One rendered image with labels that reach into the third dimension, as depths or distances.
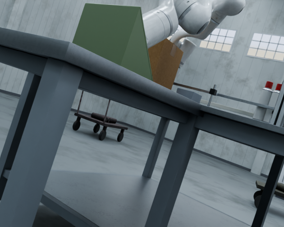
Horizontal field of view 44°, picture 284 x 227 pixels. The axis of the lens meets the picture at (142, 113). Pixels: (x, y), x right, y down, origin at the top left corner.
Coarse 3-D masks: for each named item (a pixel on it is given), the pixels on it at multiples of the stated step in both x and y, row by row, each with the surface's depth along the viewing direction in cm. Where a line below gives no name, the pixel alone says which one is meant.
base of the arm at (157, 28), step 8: (144, 16) 125; (152, 16) 126; (160, 16) 127; (144, 24) 122; (152, 24) 124; (160, 24) 126; (168, 24) 129; (152, 32) 123; (160, 32) 126; (168, 32) 130; (152, 40) 125; (160, 40) 130
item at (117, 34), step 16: (96, 16) 120; (112, 16) 116; (128, 16) 111; (80, 32) 124; (96, 32) 119; (112, 32) 114; (128, 32) 109; (144, 32) 113; (96, 48) 117; (112, 48) 112; (128, 48) 110; (144, 48) 115; (128, 64) 111; (144, 64) 117
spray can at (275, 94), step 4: (280, 84) 170; (276, 88) 171; (280, 88) 170; (272, 92) 172; (276, 92) 170; (272, 96) 171; (276, 96) 170; (272, 100) 170; (276, 100) 169; (268, 104) 172; (272, 104) 170; (268, 112) 170; (264, 116) 172; (268, 116) 170; (264, 120) 171; (268, 120) 170
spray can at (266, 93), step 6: (270, 84) 173; (264, 90) 173; (270, 90) 172; (264, 96) 172; (270, 96) 173; (258, 102) 174; (264, 102) 172; (258, 108) 173; (264, 108) 172; (258, 114) 172; (264, 114) 173
